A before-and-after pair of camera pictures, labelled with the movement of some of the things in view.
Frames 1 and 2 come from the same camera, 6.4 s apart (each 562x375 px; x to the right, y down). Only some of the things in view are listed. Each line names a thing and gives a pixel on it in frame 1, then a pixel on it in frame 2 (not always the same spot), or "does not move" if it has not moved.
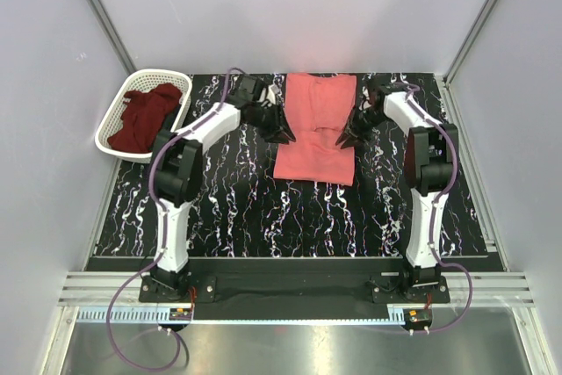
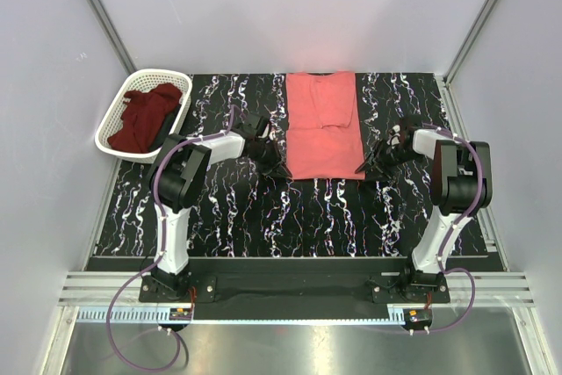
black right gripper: x=357 y=136 → x=381 y=169
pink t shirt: x=316 y=110 does not move
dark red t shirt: x=144 y=114 does not move
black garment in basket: x=165 y=133 does not move
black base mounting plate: x=293 y=289 does not move
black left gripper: x=277 y=125 → x=275 y=167
